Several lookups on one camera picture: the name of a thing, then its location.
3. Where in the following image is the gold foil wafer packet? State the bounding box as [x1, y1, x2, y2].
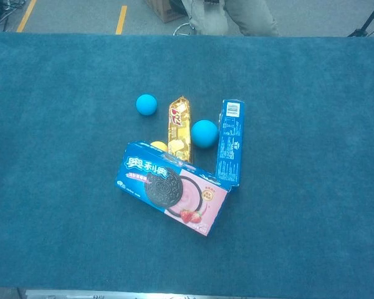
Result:
[167, 95, 194, 164]

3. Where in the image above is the large blue ball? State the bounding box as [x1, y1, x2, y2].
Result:
[190, 120, 219, 149]

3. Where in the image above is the yellow ball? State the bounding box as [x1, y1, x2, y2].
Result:
[150, 141, 169, 153]

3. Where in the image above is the narrow blue snack box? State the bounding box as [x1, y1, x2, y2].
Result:
[214, 99, 246, 187]

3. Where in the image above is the blue pink Oreo cookie box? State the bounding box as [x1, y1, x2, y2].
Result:
[115, 141, 233, 237]

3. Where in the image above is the small blue ball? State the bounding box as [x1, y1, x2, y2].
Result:
[135, 93, 158, 116]

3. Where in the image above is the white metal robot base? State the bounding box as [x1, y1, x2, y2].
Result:
[17, 288, 219, 299]

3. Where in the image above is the brown cardboard box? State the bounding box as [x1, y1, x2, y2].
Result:
[144, 0, 186, 24]

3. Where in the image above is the teal blue table carpet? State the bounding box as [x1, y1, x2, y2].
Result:
[0, 32, 374, 289]

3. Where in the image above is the seated person in khaki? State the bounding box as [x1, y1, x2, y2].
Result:
[180, 0, 281, 37]

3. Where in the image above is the black tripod stand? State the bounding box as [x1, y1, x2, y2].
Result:
[347, 0, 374, 38]

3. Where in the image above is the chrome stool foot ring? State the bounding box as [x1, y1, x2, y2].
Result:
[173, 21, 197, 37]

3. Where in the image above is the black cables and chair base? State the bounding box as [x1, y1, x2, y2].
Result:
[0, 0, 26, 32]

